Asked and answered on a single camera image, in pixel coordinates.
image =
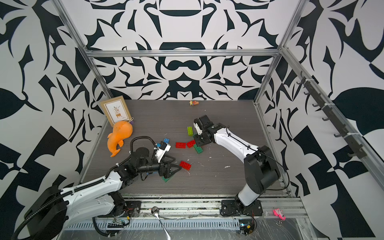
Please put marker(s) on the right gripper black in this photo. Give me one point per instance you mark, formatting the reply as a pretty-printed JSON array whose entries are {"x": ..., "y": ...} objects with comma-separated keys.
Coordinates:
[{"x": 197, "y": 141}]

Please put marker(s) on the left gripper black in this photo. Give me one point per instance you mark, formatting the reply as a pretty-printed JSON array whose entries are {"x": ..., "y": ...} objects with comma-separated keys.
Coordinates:
[{"x": 163, "y": 172}]

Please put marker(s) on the dark green lego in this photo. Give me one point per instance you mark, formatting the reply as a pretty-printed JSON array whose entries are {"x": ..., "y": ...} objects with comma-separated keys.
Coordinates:
[
  {"x": 166, "y": 179},
  {"x": 198, "y": 149}
]

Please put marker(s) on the red lego brick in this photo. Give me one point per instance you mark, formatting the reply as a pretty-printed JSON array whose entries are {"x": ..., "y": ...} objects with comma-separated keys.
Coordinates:
[
  {"x": 180, "y": 145},
  {"x": 185, "y": 165},
  {"x": 191, "y": 144}
]

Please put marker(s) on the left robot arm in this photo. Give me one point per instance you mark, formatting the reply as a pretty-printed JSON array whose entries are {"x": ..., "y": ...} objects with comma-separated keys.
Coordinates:
[{"x": 57, "y": 209}]

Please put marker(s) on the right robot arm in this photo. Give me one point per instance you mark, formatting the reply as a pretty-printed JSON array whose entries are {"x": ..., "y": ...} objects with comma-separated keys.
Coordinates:
[{"x": 261, "y": 169}]

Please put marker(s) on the lime lego brick upper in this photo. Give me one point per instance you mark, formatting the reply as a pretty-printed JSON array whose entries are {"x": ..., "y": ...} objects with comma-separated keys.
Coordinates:
[{"x": 190, "y": 131}]

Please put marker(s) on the red lego brick top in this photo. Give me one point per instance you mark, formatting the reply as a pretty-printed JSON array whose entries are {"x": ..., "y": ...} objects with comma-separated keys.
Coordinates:
[{"x": 180, "y": 145}]

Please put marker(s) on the small toy figure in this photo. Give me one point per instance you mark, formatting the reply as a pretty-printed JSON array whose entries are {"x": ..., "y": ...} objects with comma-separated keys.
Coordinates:
[{"x": 193, "y": 103}]

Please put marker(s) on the metal spoon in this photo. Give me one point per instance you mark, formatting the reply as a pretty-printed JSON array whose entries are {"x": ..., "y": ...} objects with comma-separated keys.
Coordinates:
[{"x": 155, "y": 212}]

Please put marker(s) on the orange whale plush toy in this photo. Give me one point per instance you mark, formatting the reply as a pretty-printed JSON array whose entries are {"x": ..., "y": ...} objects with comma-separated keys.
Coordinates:
[{"x": 121, "y": 131}]

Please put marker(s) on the framed plant picture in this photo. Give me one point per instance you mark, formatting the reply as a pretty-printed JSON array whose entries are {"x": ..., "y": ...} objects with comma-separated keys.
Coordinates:
[{"x": 116, "y": 110}]

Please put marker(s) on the pink clip toy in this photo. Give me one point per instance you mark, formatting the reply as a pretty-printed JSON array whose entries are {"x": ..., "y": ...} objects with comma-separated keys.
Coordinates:
[{"x": 279, "y": 213}]

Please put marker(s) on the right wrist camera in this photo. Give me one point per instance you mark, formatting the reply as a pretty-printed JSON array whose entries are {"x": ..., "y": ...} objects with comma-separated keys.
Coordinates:
[{"x": 198, "y": 128}]

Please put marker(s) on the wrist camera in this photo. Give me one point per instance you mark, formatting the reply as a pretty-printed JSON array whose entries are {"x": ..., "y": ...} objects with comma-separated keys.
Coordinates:
[
  {"x": 198, "y": 128},
  {"x": 161, "y": 151}
]

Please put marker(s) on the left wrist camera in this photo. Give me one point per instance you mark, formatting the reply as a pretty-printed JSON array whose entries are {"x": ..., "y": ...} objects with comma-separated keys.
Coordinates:
[{"x": 161, "y": 151}]

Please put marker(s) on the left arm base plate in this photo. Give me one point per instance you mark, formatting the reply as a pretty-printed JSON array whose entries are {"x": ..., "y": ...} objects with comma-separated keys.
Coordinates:
[{"x": 131, "y": 209}]

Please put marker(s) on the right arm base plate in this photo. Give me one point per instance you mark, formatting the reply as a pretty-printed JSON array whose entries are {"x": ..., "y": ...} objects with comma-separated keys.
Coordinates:
[{"x": 236, "y": 208}]

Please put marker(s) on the wall hook rack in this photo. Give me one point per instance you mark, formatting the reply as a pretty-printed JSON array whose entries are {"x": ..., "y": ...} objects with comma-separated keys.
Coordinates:
[{"x": 330, "y": 127}]

